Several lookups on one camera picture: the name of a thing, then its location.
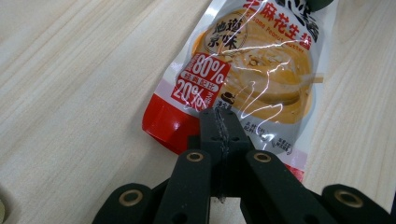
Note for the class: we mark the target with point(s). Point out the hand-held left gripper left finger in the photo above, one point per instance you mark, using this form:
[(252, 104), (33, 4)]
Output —
[(211, 146)]

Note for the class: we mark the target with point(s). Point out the red and white sauce pouch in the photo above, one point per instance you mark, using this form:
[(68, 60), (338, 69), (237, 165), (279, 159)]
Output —
[(264, 71)]

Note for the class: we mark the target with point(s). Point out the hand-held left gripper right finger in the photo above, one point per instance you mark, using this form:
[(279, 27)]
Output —
[(238, 140)]

